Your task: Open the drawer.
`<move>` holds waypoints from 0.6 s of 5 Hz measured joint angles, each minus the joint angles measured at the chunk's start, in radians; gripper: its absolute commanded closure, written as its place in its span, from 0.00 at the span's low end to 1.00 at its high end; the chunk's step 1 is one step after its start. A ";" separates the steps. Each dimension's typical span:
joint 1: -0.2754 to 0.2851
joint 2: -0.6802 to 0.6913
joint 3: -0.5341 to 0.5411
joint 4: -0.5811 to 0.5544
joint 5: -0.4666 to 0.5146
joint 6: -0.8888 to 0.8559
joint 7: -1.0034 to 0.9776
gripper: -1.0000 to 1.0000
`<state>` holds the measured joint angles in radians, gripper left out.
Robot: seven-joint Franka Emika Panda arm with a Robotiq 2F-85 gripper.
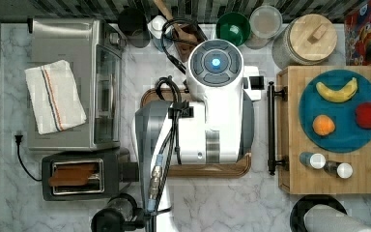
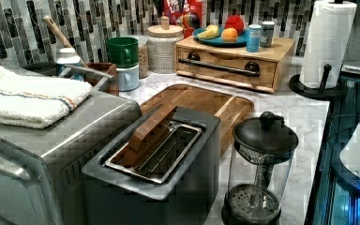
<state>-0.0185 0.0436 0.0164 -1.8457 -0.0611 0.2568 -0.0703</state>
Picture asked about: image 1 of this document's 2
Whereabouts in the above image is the orange fruit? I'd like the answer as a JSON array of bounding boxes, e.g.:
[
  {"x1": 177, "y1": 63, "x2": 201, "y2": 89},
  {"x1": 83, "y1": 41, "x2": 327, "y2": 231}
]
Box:
[{"x1": 312, "y1": 115, "x2": 335, "y2": 136}]

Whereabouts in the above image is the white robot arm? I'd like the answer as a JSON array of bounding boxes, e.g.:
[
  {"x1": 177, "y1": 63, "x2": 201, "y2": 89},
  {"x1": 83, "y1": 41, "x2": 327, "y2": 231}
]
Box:
[{"x1": 131, "y1": 39, "x2": 261, "y2": 232}]

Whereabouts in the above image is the teal round plate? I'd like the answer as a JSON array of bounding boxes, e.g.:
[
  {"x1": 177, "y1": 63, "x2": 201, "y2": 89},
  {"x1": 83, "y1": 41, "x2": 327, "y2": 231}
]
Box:
[{"x1": 299, "y1": 70, "x2": 371, "y2": 153}]

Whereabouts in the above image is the white bottle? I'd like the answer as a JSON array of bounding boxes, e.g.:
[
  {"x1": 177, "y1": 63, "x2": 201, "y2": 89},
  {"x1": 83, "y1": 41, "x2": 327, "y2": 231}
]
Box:
[{"x1": 148, "y1": 15, "x2": 173, "y2": 52}]

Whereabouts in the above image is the brown toast slice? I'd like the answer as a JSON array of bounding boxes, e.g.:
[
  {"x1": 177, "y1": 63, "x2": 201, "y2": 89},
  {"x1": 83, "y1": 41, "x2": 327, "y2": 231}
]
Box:
[{"x1": 48, "y1": 163, "x2": 97, "y2": 187}]

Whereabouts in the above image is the black power cord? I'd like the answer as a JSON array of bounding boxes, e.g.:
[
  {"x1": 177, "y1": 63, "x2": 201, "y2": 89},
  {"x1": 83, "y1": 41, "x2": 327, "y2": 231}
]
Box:
[{"x1": 14, "y1": 132, "x2": 43, "y2": 183}]

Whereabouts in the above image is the jar with wooden lid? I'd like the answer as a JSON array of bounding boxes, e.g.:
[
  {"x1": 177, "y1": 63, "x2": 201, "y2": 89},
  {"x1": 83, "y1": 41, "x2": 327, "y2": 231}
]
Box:
[{"x1": 271, "y1": 14, "x2": 338, "y2": 69}]

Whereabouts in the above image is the green bowl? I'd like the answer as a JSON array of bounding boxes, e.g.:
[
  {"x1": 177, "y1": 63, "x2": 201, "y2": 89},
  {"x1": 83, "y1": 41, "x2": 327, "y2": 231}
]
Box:
[{"x1": 215, "y1": 13, "x2": 251, "y2": 46}]

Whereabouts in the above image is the wooden utensil holder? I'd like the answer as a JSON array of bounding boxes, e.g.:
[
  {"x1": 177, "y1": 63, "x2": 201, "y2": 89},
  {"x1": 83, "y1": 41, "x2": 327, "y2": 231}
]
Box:
[{"x1": 154, "y1": 0, "x2": 199, "y2": 62}]

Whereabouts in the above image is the bamboo drawer box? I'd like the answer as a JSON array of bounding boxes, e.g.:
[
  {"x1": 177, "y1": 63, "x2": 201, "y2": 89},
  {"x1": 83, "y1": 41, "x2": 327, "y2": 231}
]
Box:
[{"x1": 273, "y1": 66, "x2": 371, "y2": 194}]

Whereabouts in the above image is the white striped dish towel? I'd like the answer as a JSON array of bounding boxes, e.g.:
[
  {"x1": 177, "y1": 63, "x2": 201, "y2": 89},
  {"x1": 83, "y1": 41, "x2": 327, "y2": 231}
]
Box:
[{"x1": 24, "y1": 60, "x2": 87, "y2": 134}]

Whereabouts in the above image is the black cup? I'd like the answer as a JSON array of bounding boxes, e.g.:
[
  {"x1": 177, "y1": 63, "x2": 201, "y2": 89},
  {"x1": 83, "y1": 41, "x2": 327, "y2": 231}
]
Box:
[{"x1": 118, "y1": 8, "x2": 151, "y2": 48}]

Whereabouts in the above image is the clear lidded container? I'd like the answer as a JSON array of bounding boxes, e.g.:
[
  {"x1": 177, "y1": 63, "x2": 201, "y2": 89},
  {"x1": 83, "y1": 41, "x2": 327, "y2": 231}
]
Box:
[{"x1": 245, "y1": 5, "x2": 282, "y2": 49}]

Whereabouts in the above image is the black toaster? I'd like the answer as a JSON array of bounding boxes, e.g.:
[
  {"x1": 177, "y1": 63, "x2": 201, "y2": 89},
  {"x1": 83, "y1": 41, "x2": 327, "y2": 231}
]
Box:
[{"x1": 42, "y1": 148, "x2": 139, "y2": 201}]

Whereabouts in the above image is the red apple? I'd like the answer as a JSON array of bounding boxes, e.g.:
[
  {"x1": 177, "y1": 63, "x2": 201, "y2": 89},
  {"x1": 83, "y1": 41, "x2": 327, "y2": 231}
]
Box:
[{"x1": 355, "y1": 102, "x2": 371, "y2": 130}]

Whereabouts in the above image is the dark wooden cutting board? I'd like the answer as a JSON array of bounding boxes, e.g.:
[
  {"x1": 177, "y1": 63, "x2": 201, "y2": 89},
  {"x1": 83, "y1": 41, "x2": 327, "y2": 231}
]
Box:
[{"x1": 139, "y1": 86, "x2": 253, "y2": 179}]

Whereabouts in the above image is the red cereal box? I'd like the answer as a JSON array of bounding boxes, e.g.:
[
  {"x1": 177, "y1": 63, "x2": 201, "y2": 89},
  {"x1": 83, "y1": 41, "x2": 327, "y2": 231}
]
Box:
[{"x1": 345, "y1": 0, "x2": 371, "y2": 66}]

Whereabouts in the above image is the silver toaster oven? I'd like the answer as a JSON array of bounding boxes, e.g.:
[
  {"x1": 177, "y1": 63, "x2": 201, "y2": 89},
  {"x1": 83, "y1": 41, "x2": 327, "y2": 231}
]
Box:
[{"x1": 28, "y1": 18, "x2": 122, "y2": 151}]

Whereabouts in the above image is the white capped shaker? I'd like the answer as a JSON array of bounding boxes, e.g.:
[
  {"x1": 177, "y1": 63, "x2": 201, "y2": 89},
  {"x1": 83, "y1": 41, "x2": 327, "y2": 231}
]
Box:
[
  {"x1": 324, "y1": 160, "x2": 354, "y2": 179},
  {"x1": 300, "y1": 152, "x2": 326, "y2": 169}
]

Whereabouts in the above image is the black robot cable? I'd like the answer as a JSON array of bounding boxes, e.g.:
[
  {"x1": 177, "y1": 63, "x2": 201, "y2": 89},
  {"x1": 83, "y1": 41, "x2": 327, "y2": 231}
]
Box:
[{"x1": 155, "y1": 17, "x2": 207, "y2": 232}]

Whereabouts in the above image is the yellow banana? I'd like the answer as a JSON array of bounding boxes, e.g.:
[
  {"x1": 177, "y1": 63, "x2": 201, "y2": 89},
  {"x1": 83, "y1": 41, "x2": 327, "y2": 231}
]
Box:
[{"x1": 316, "y1": 77, "x2": 358, "y2": 103}]

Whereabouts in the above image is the white capped shaker right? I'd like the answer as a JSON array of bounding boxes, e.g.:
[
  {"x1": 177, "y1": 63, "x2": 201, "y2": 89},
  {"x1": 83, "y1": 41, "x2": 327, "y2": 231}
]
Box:
[{"x1": 324, "y1": 160, "x2": 354, "y2": 179}]

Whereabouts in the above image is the white capped shaker left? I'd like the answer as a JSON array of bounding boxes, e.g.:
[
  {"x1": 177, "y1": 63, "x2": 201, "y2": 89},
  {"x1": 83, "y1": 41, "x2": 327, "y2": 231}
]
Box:
[{"x1": 300, "y1": 152, "x2": 326, "y2": 169}]

